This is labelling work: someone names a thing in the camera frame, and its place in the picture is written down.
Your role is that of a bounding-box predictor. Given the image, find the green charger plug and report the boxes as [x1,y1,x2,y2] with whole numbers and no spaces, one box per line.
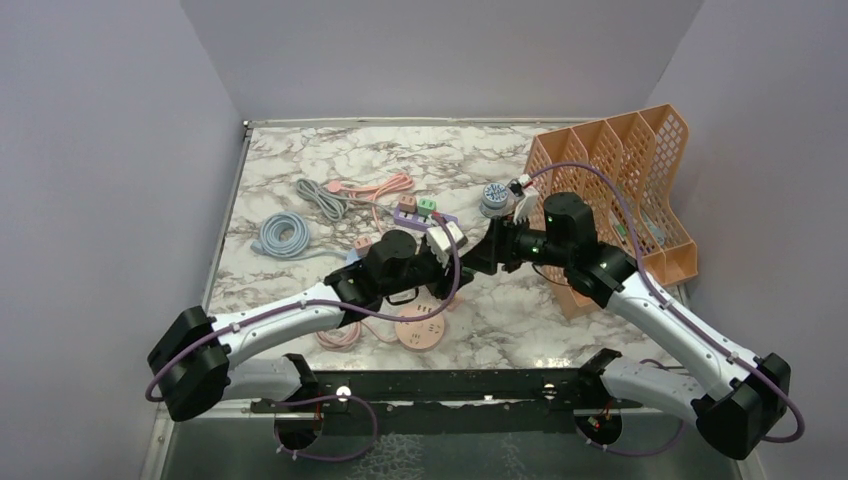
[416,198,437,217]

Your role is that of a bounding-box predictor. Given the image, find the blue round power socket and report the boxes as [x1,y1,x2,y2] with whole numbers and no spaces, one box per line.
[345,250,360,265]

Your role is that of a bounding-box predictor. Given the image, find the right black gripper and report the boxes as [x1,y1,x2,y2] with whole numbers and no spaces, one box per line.
[460,210,572,274]

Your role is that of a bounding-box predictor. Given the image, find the orange mesh file organizer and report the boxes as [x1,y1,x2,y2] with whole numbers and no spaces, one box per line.
[525,104,698,287]

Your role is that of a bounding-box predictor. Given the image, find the blue patterned tape roll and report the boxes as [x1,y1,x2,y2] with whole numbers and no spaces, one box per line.
[479,182,510,218]

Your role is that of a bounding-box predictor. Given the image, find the dusty pink charger plug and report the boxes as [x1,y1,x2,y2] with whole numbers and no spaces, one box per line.
[353,236,373,258]

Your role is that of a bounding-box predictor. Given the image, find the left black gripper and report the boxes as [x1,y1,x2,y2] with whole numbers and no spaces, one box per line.
[380,232,472,299]

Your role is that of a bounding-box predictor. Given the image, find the blue coiled cable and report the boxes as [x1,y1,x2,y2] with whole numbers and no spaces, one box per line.
[250,211,349,261]

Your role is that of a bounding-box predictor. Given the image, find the pink round power socket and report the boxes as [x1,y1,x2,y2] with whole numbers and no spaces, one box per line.
[394,303,446,352]

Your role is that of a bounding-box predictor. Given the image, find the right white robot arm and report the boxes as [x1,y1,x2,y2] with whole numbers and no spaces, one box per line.
[462,192,791,460]

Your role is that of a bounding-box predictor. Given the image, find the pink coiled cable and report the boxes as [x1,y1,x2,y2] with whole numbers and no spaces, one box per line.
[315,324,399,350]

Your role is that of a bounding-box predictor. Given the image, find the purple power strip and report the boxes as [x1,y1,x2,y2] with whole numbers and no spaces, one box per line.
[392,206,438,232]

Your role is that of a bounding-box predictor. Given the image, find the salmon coiled cable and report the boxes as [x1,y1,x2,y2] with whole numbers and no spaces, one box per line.
[327,173,416,233]

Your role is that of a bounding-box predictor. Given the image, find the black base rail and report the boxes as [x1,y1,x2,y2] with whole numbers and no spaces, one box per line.
[249,367,636,436]

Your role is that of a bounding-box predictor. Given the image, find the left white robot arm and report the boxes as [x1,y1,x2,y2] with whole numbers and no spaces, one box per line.
[144,222,468,422]

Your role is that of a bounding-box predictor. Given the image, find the grey coiled cable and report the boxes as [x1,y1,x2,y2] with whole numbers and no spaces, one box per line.
[295,178,349,223]

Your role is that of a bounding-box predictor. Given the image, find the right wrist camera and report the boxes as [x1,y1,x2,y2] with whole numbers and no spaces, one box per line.
[507,174,539,224]

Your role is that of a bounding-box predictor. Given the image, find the pink dual USB charger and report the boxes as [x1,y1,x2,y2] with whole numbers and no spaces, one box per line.
[398,195,418,214]

